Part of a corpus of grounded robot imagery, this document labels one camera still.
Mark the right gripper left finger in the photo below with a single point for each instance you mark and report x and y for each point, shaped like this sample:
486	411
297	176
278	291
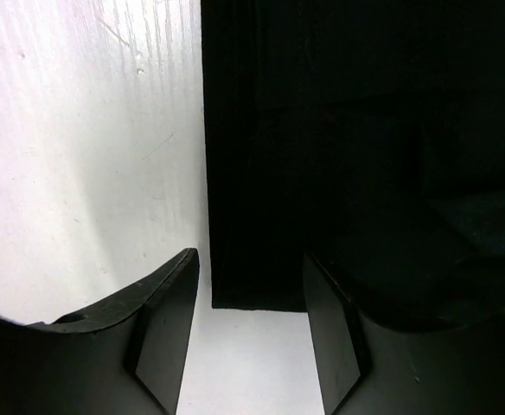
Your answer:
124	354

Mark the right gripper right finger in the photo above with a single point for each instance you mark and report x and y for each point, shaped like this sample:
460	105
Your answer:
372	361

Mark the black t shirt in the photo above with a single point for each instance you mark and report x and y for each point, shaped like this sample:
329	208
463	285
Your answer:
370	134

